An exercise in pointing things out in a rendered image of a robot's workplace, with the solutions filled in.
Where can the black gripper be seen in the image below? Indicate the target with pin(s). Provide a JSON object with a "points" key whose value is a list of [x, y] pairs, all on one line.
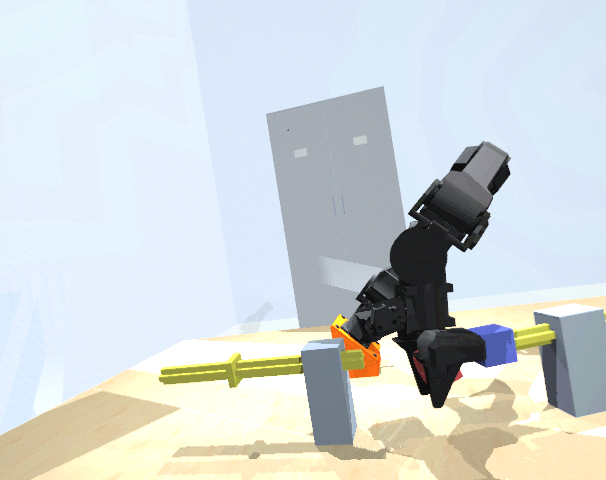
{"points": [[441, 351]]}

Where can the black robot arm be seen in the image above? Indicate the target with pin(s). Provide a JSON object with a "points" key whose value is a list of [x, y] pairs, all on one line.
{"points": [[453, 207]]}

